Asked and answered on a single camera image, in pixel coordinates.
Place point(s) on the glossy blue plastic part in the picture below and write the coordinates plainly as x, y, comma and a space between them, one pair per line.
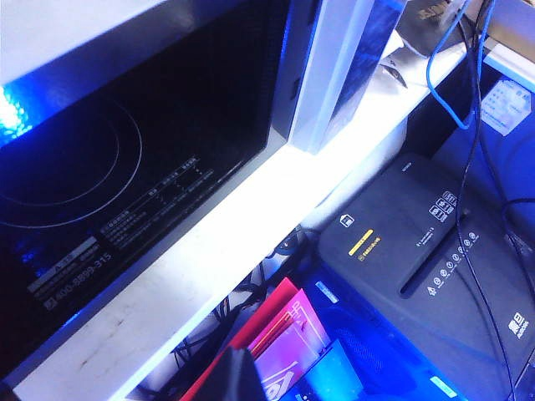
330, 376

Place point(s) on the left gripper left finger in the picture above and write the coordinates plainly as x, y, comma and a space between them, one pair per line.
232, 380

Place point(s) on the grey aluminium rail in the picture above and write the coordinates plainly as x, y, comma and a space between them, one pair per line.
514, 62

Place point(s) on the black paper shredder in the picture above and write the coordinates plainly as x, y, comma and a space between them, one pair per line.
397, 234

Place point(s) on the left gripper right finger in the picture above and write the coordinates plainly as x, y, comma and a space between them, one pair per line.
253, 384

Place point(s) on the white printed paper cup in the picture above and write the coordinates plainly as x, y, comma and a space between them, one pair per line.
390, 62

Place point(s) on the white table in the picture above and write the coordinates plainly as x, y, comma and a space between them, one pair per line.
251, 196

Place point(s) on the black router with antennas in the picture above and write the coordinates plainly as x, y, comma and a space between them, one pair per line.
430, 25

